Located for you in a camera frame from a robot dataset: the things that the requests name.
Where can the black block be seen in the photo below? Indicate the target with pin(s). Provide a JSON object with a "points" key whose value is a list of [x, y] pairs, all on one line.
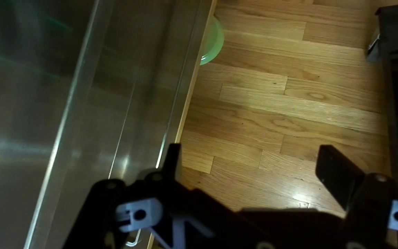
{"points": [[393, 29]]}

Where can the pale green round dish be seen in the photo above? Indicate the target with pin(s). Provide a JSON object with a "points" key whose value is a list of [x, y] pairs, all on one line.
{"points": [[212, 41]]}

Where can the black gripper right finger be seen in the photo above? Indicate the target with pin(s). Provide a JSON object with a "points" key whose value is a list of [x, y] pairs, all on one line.
{"points": [[373, 202]]}

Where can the steel island drawer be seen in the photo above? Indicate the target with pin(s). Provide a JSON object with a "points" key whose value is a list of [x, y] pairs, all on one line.
{"points": [[27, 138], [157, 83]]}

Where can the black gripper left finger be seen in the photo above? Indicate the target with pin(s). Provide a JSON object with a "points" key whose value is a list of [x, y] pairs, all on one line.
{"points": [[161, 207]]}

